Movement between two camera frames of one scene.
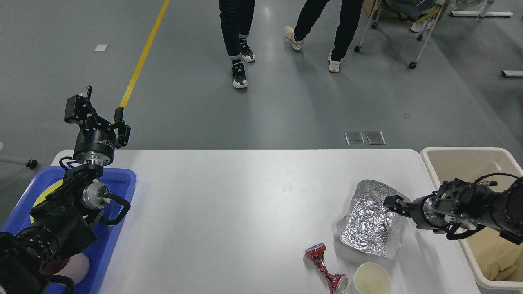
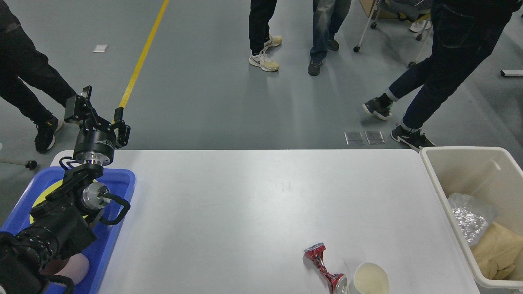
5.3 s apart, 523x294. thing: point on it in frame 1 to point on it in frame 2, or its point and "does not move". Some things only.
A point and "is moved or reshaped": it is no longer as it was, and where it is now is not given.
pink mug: (76, 268) does not move
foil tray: (370, 228) is moved or reshaped
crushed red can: (338, 283) does not move
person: (236, 17) to (464, 32)
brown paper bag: (497, 258) does not move
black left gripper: (95, 143) does not move
